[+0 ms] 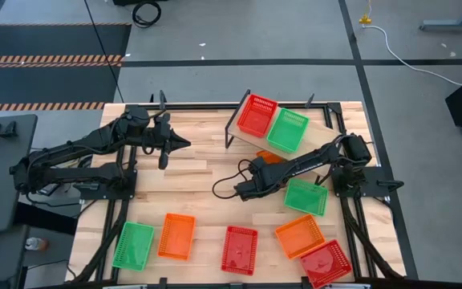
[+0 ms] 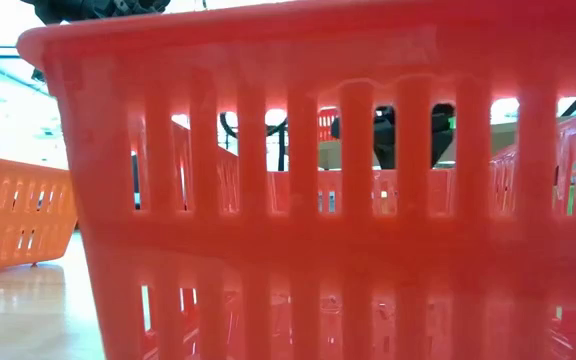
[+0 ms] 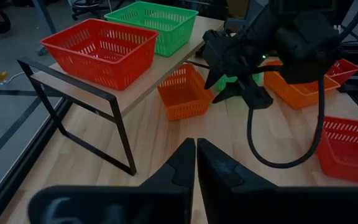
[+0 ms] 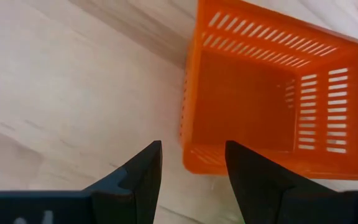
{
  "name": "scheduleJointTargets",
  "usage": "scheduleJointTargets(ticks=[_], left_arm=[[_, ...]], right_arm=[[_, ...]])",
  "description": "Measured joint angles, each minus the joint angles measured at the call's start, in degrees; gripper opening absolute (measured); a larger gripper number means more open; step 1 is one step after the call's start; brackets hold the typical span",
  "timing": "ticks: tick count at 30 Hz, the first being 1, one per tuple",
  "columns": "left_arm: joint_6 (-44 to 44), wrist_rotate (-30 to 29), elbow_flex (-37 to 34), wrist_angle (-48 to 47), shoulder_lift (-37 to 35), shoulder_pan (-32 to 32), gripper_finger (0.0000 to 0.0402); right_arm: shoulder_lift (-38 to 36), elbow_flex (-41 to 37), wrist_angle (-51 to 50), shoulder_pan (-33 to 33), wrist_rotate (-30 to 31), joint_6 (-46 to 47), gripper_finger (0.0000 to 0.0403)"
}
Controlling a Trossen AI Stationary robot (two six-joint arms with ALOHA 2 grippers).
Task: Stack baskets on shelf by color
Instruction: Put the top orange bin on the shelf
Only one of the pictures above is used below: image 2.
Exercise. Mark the red plastic slotted basket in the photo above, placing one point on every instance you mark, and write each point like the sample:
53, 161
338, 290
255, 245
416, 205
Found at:
318, 240
328, 122

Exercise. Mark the green plastic slotted basket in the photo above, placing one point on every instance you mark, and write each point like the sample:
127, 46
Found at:
571, 195

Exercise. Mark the orange plastic slotted basket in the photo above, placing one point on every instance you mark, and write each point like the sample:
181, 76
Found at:
13, 225

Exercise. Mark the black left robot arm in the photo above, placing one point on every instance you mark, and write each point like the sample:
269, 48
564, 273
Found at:
93, 9

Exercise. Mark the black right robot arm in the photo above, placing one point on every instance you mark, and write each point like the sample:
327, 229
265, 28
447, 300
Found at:
385, 140

